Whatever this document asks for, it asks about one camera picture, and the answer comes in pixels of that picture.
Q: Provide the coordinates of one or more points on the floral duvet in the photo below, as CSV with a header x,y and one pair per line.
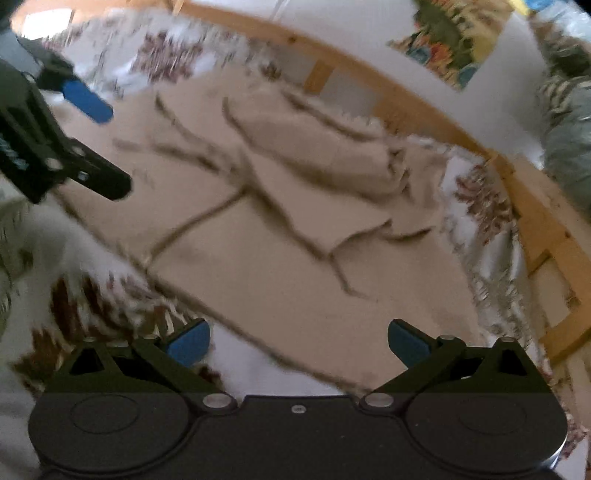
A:
x,y
485,240

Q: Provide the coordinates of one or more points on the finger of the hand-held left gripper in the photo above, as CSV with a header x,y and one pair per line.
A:
x,y
87,101
101,177

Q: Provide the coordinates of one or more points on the beige hooded jacket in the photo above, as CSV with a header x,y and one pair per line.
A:
x,y
277,277

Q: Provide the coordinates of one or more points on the wooden bed frame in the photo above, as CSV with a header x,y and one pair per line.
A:
x,y
531,207

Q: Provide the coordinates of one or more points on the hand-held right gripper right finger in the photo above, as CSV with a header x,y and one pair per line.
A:
x,y
411,344

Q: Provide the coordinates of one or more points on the plastic bag of clothes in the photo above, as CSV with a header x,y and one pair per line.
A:
x,y
568,129

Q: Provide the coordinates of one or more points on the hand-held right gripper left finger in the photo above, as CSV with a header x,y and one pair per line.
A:
x,y
187,344

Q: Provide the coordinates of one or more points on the landscape wall poster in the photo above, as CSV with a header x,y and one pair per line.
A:
x,y
452,37

